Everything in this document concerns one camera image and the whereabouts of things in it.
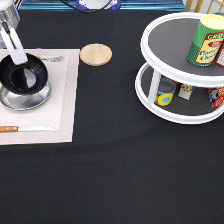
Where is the yellow lid parmesan can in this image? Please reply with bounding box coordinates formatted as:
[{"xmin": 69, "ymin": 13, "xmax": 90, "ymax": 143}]
[{"xmin": 187, "ymin": 14, "xmax": 224, "ymax": 67}]

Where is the blue yellow tin can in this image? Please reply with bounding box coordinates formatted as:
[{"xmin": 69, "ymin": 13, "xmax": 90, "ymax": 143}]
[{"xmin": 155, "ymin": 78, "xmax": 176, "ymax": 106}]

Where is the wooden handled knife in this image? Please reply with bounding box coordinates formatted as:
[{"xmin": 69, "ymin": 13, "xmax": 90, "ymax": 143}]
[{"xmin": 0, "ymin": 126, "xmax": 57, "ymax": 133}]

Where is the round wooden coaster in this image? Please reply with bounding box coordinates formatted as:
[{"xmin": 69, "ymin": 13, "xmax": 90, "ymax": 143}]
[{"xmin": 80, "ymin": 43, "xmax": 112, "ymax": 66}]

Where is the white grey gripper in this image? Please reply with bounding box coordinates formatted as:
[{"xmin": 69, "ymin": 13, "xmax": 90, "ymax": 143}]
[{"xmin": 0, "ymin": 0, "xmax": 28, "ymax": 65}]

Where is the red raisins box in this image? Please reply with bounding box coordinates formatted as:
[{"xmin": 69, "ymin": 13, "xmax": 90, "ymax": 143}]
[{"xmin": 216, "ymin": 41, "xmax": 224, "ymax": 67}]

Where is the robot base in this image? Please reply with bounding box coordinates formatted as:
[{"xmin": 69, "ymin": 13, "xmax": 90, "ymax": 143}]
[{"xmin": 76, "ymin": 0, "xmax": 121, "ymax": 10}]

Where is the wooden lattice screen right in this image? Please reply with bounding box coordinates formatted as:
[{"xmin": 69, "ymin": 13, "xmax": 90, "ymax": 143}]
[{"xmin": 182, "ymin": 0, "xmax": 224, "ymax": 15}]

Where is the black bowl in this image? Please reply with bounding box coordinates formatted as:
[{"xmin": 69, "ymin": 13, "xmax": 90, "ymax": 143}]
[{"xmin": 0, "ymin": 54, "xmax": 48, "ymax": 95}]

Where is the round silver metal plate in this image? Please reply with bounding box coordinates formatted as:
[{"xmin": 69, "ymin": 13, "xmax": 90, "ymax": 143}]
[{"xmin": 0, "ymin": 83, "xmax": 51, "ymax": 111}]

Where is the red white milk carton box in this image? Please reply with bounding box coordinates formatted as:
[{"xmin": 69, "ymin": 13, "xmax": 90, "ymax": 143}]
[{"xmin": 208, "ymin": 87, "xmax": 224, "ymax": 107}]

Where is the white two-tier lazy Susan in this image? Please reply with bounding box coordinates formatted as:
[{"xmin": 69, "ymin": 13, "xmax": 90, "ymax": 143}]
[{"xmin": 135, "ymin": 12, "xmax": 224, "ymax": 124}]

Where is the wooden handled fork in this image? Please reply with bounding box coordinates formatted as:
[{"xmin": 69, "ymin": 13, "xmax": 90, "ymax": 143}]
[{"xmin": 38, "ymin": 56, "xmax": 64, "ymax": 62}]

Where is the beige woven placemat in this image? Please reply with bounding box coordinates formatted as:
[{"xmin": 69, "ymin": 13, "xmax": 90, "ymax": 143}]
[{"xmin": 0, "ymin": 49, "xmax": 79, "ymax": 145}]

